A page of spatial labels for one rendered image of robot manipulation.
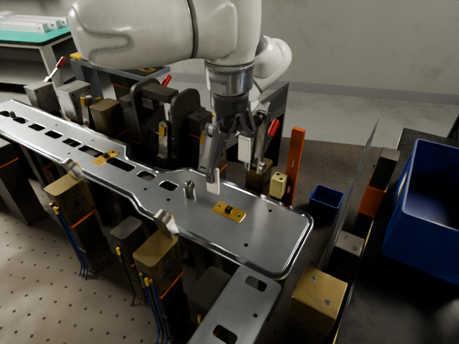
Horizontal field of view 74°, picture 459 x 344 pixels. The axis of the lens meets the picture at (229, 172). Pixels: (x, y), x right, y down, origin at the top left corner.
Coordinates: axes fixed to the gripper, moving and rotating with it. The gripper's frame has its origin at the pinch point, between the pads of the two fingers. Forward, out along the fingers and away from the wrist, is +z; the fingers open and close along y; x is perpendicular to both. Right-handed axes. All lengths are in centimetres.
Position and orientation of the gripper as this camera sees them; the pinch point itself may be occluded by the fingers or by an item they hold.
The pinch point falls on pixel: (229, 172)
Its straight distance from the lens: 70.5
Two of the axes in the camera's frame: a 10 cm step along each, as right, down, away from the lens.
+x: 8.5, 3.2, -4.1
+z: 0.0, 7.8, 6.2
